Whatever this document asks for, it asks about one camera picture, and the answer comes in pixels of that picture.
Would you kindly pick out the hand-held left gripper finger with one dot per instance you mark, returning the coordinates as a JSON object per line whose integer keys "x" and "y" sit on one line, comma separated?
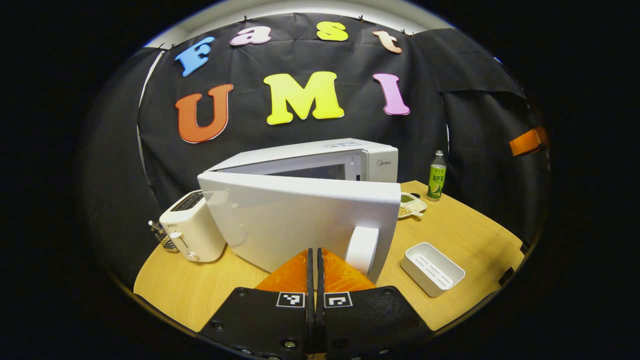
{"x": 310, "y": 280}
{"x": 320, "y": 280}

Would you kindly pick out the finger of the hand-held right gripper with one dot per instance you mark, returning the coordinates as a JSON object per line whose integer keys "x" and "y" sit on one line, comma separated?
{"x": 527, "y": 142}

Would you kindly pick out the white microwave oven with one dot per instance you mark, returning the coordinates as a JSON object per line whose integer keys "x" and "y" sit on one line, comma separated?
{"x": 300, "y": 215}

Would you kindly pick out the green label drink bottle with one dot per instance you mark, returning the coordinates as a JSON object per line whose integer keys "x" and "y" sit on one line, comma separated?
{"x": 436, "y": 177}

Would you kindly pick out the black backdrop cloth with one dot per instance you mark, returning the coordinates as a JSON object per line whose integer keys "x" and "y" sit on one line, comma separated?
{"x": 425, "y": 100}

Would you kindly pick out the white rectangular tray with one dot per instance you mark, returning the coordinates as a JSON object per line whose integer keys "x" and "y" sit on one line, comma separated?
{"x": 432, "y": 270}

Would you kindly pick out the white divided dish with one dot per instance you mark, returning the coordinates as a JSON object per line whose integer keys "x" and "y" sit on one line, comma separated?
{"x": 412, "y": 206}

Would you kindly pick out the white toaster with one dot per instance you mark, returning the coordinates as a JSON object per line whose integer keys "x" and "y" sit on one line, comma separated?
{"x": 192, "y": 230}

